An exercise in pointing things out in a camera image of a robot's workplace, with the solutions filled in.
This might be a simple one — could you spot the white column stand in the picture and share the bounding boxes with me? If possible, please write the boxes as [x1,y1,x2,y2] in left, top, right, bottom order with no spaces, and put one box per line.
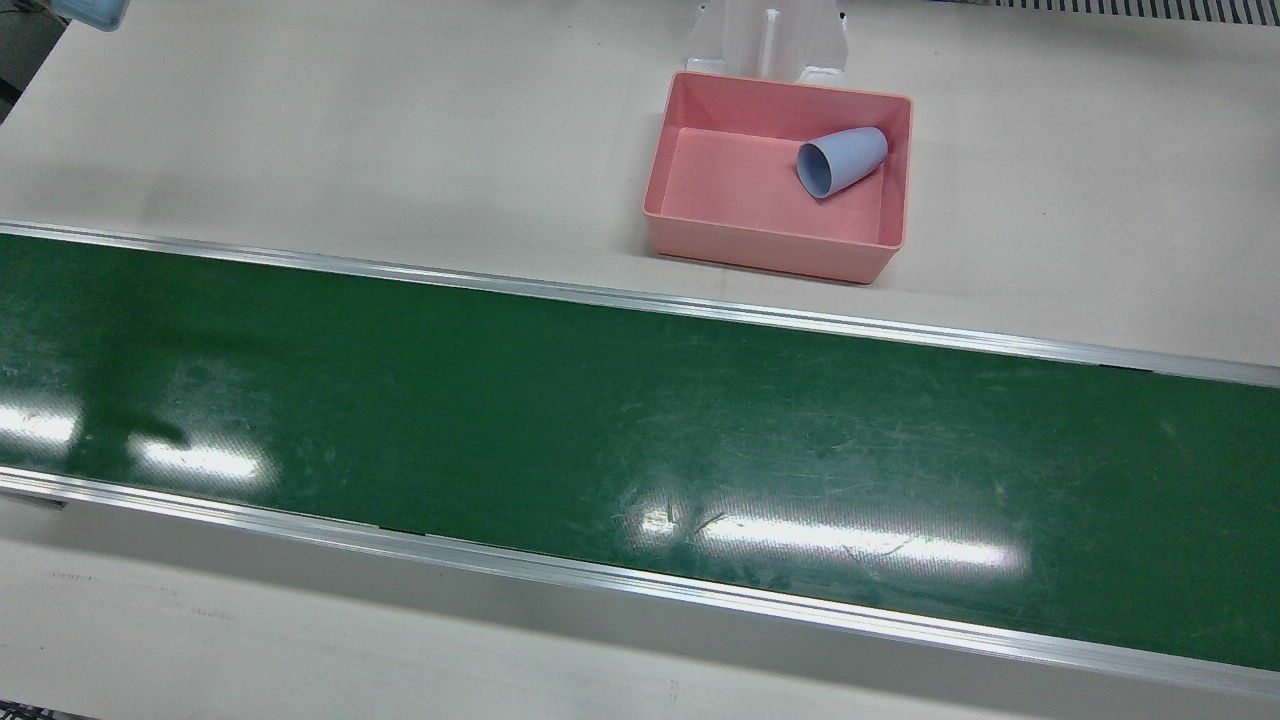
[685,0,851,86]

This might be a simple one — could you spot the pink plastic box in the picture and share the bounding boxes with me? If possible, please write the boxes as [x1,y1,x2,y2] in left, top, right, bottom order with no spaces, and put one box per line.
[642,70,914,286]

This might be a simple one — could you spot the green belt conveyor aluminium frame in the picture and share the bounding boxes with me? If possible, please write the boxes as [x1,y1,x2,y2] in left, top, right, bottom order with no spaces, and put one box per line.
[0,220,1280,701]

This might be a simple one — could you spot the light blue plastic cup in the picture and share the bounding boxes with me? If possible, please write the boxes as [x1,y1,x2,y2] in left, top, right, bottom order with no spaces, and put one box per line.
[796,126,889,200]

